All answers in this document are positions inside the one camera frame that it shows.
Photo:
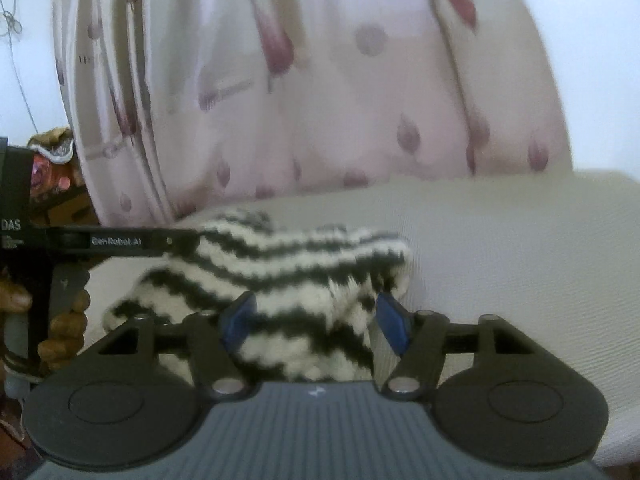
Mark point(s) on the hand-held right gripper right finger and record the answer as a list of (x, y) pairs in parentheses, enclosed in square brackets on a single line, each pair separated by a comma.
[(395, 324)]

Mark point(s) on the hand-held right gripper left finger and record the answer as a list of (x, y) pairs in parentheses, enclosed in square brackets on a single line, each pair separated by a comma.
[(237, 322)]

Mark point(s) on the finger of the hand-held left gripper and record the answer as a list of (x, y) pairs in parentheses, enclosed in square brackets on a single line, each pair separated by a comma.
[(180, 242)]

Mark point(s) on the black and white striped sweater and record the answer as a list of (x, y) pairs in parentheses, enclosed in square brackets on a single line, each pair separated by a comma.
[(280, 270)]

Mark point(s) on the person's left hand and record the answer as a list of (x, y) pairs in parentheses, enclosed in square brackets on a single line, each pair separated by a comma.
[(67, 330)]

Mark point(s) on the colourful items on wooden shelf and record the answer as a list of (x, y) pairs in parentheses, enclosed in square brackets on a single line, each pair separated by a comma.
[(57, 180)]

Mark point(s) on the beige woven seat cushion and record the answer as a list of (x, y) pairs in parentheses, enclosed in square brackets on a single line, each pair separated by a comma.
[(500, 260)]

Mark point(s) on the pink leaf print curtain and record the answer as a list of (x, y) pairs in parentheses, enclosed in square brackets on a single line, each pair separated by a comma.
[(325, 85)]

